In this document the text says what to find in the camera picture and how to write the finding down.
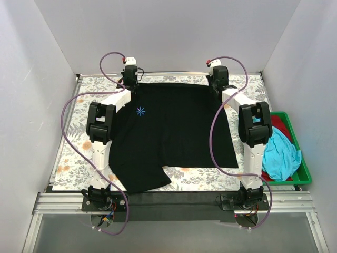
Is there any aluminium frame rail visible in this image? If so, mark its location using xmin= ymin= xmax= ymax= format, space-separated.
xmin=33 ymin=191 xmax=314 ymax=222

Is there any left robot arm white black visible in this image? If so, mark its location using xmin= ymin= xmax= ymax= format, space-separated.
xmin=86 ymin=65 xmax=138 ymax=189

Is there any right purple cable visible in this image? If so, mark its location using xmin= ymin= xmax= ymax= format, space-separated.
xmin=205 ymin=56 xmax=275 ymax=230

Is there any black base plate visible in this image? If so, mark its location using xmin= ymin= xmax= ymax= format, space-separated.
xmin=80 ymin=186 xmax=126 ymax=212
xmin=215 ymin=188 xmax=270 ymax=212

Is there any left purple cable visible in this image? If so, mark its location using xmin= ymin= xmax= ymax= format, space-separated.
xmin=60 ymin=52 xmax=130 ymax=236

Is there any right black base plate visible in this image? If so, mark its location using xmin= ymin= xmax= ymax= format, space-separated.
xmin=215 ymin=188 xmax=270 ymax=212

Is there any purple cable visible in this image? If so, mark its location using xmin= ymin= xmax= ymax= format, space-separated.
xmin=205 ymin=56 xmax=275 ymax=230
xmin=60 ymin=52 xmax=130 ymax=236

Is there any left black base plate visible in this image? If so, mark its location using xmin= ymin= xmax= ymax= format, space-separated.
xmin=80 ymin=186 xmax=126 ymax=212

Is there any red t shirt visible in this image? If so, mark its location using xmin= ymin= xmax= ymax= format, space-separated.
xmin=260 ymin=113 xmax=293 ymax=182

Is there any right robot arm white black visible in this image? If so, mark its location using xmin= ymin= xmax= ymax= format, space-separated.
xmin=207 ymin=60 xmax=273 ymax=190

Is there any black t shirt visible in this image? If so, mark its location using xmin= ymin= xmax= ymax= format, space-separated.
xmin=109 ymin=83 xmax=238 ymax=193

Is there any floral table mat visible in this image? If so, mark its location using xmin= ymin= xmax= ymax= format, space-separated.
xmin=52 ymin=73 xmax=269 ymax=191

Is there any cyan t shirt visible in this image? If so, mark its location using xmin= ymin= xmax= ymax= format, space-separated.
xmin=251 ymin=117 xmax=303 ymax=182

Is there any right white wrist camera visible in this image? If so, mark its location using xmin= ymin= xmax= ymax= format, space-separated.
xmin=206 ymin=59 xmax=222 ymax=68

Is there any green plastic bin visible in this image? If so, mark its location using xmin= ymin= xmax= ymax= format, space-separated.
xmin=268 ymin=111 xmax=312 ymax=186

